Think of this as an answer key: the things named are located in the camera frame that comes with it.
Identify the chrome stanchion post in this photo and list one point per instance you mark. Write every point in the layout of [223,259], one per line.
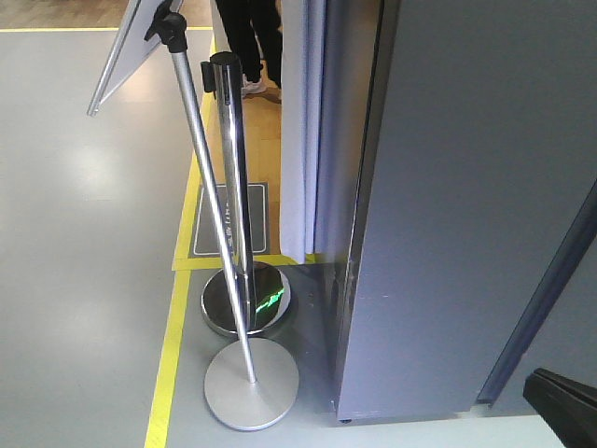
[264,291]

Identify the grey curtain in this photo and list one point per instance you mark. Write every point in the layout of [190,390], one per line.
[302,69]

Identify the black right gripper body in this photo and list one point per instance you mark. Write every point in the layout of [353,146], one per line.
[568,407]

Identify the silver sign stand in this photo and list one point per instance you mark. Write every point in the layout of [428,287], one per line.
[252,383]

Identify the yellow floor tape line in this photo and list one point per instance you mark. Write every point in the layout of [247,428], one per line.
[91,306]

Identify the open white fridge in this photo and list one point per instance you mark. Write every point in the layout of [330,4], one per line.
[456,211]

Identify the person with white sneakers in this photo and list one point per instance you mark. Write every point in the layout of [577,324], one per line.
[254,32]

